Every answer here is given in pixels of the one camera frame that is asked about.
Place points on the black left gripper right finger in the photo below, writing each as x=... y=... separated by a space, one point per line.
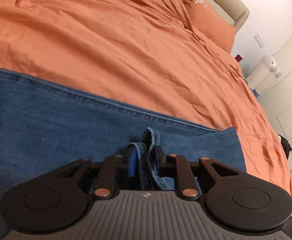
x=233 y=199

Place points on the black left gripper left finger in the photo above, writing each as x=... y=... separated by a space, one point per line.
x=58 y=199

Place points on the blue denim jeans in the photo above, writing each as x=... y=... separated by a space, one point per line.
x=44 y=126

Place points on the white plush toy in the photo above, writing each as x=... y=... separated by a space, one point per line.
x=271 y=65

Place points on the small dark red box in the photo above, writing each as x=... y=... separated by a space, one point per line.
x=238 y=58

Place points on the orange bed duvet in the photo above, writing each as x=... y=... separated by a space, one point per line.
x=145 y=53

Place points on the orange pillow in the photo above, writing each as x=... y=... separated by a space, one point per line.
x=204 y=18

